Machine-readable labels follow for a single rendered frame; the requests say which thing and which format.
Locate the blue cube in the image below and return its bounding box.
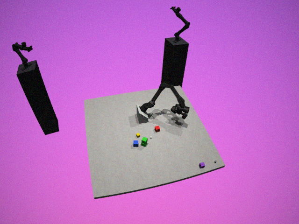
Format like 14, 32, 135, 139
133, 140, 138, 147

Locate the small purple block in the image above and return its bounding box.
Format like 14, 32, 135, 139
199, 162, 205, 168

